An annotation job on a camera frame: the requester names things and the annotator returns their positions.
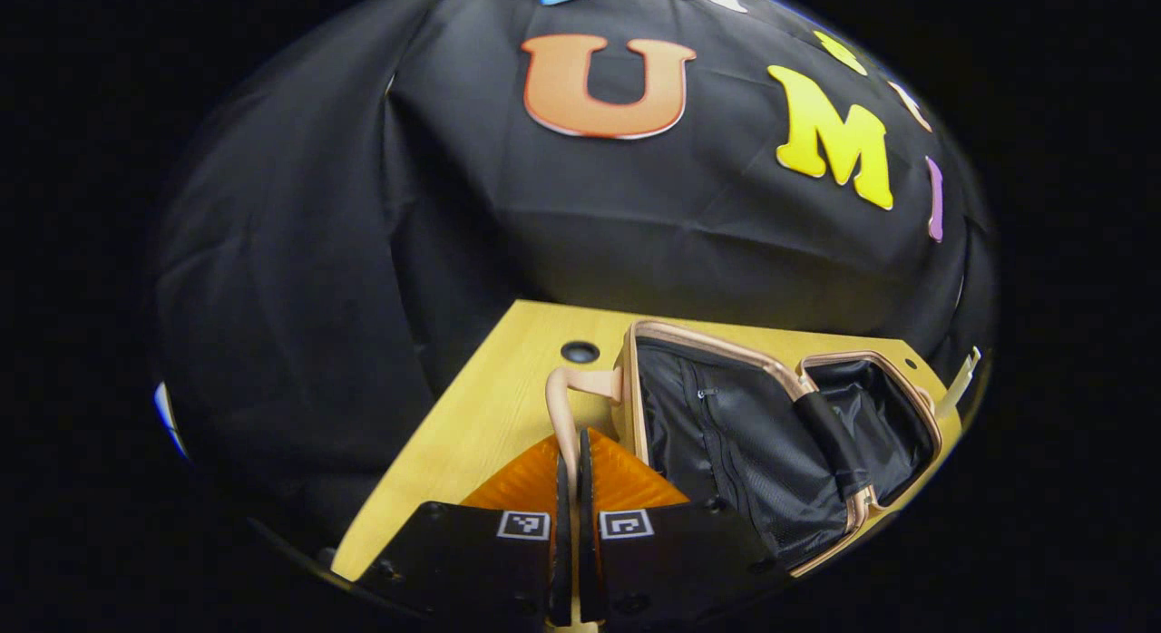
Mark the small pink suitcase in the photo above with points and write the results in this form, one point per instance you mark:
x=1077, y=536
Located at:
x=726, y=433

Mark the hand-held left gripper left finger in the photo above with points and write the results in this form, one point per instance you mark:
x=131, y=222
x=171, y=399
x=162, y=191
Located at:
x=472, y=560

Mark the computer monitor screen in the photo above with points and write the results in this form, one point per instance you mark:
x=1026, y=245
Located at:
x=169, y=420

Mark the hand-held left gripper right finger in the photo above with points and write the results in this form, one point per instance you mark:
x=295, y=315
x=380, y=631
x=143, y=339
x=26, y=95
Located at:
x=676, y=560

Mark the black backdrop cloth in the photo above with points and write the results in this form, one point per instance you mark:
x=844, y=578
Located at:
x=363, y=252

